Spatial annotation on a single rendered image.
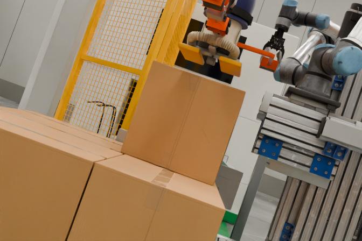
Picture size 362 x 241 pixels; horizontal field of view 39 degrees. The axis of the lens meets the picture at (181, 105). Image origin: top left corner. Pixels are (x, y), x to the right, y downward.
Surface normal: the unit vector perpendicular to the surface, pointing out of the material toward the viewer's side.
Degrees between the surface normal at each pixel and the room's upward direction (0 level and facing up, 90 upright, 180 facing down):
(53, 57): 90
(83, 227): 90
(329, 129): 90
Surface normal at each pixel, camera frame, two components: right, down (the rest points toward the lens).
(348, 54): 0.24, 0.18
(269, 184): -0.12, -0.09
